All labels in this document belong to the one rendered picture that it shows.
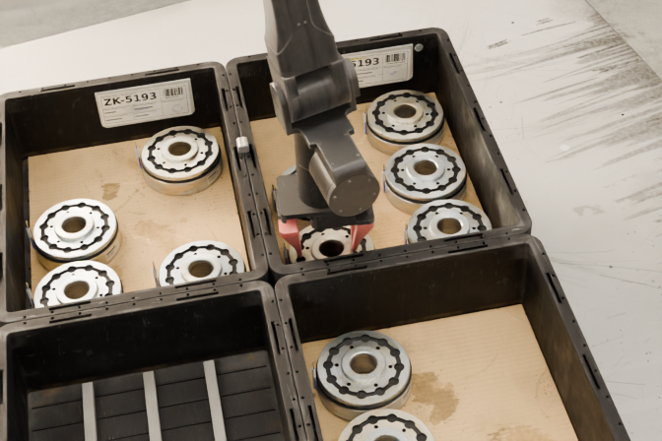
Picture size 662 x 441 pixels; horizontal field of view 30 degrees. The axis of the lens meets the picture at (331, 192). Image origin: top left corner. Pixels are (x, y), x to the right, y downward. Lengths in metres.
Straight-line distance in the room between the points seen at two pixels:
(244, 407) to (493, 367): 0.28
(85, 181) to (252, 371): 0.40
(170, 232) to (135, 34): 0.62
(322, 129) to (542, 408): 0.38
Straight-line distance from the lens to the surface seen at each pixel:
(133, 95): 1.64
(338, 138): 1.27
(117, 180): 1.64
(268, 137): 1.67
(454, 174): 1.56
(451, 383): 1.37
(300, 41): 1.22
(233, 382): 1.39
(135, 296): 1.35
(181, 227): 1.56
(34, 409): 1.41
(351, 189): 1.26
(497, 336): 1.42
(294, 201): 1.38
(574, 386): 1.32
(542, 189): 1.78
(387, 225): 1.53
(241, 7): 2.14
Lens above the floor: 1.92
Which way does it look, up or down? 44 degrees down
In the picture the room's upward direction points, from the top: 3 degrees counter-clockwise
